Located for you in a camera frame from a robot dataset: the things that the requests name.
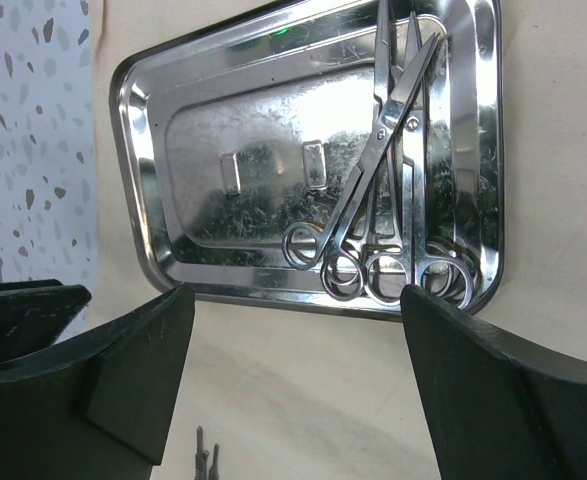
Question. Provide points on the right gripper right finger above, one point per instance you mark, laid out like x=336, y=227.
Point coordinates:
x=497, y=406

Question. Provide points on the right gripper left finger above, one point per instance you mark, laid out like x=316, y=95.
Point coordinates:
x=98, y=405

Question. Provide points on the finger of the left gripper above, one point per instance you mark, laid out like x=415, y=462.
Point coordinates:
x=33, y=314

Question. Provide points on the steel scissors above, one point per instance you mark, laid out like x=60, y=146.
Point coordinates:
x=392, y=100
x=353, y=247
x=425, y=263

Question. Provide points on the beige cloth wrap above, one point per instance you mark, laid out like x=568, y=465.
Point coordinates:
x=292, y=395

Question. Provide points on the steel instrument tray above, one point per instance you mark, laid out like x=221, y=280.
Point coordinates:
x=228, y=135

